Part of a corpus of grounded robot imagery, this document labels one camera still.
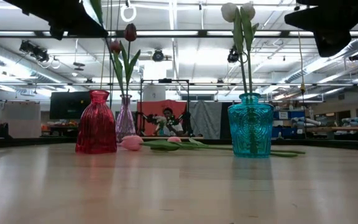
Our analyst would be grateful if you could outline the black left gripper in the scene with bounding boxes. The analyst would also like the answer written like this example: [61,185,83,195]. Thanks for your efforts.
[4,0,109,41]

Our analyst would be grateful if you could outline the white artificial tulip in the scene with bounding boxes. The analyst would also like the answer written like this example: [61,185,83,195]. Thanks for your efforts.
[240,2,260,156]
[221,2,251,156]

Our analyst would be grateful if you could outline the red ribbed glass vase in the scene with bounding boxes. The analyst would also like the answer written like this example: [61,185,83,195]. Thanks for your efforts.
[75,90,118,155]

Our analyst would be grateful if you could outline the slim pink glass vase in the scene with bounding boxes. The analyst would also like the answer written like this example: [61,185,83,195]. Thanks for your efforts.
[115,94,137,143]

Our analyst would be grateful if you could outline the turquoise embossed glass vase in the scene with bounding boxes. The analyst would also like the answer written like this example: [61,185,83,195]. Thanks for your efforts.
[227,92,275,159]

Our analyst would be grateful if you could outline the pink artificial tulip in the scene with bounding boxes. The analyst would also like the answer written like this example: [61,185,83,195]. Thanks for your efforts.
[167,136,209,147]
[119,134,306,158]

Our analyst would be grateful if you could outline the black monitor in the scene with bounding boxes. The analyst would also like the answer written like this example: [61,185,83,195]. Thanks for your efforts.
[49,90,92,120]

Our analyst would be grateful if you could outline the wooden table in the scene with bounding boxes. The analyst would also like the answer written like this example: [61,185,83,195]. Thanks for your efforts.
[305,125,358,141]

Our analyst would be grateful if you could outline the blue storage bins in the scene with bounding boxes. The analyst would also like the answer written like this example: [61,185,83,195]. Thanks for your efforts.
[272,109,306,140]

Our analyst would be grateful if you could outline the red cloth backdrop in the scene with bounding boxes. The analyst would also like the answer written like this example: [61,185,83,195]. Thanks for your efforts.
[136,99,188,137]

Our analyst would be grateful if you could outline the white board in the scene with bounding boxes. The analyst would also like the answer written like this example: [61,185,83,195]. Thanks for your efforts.
[0,100,42,139]

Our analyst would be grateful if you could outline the person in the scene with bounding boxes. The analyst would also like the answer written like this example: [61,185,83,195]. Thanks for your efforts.
[153,107,185,137]

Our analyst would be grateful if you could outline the grey cloth backdrop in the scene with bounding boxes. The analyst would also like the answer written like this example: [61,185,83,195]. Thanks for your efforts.
[187,101,223,140]

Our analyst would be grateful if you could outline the white hanging ring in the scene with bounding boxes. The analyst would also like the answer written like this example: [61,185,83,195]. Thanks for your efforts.
[119,4,137,24]

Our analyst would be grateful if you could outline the yellow hanging cable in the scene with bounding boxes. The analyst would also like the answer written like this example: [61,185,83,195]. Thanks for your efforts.
[296,30,308,96]

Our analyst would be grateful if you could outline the black stand frame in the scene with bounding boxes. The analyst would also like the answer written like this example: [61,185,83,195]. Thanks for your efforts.
[139,78,190,138]

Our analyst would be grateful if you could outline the black overhead frame beam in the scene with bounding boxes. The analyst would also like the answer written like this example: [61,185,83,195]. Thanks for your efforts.
[0,29,358,39]

